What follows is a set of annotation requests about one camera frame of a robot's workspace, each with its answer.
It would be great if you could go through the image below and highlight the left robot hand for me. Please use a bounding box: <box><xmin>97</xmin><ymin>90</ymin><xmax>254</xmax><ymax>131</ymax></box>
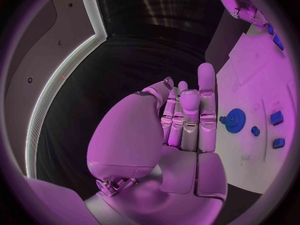
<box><xmin>83</xmin><ymin>62</ymin><xmax>229</xmax><ymax>225</ymax></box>

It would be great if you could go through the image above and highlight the white task board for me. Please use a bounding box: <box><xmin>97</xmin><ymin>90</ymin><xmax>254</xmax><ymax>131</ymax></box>
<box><xmin>214</xmin><ymin>23</ymin><xmax>298</xmax><ymax>195</ymax></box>

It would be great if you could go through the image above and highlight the blue gear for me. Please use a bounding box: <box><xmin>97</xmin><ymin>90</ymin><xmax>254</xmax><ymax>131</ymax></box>
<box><xmin>225</xmin><ymin>108</ymin><xmax>247</xmax><ymax>135</ymax></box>

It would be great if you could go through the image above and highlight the blue block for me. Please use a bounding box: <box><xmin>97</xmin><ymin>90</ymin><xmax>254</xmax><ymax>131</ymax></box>
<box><xmin>272</xmin><ymin>34</ymin><xmax>285</xmax><ymax>52</ymax></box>
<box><xmin>271</xmin><ymin>137</ymin><xmax>287</xmax><ymax>150</ymax></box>
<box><xmin>269</xmin><ymin>110</ymin><xmax>285</xmax><ymax>126</ymax></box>

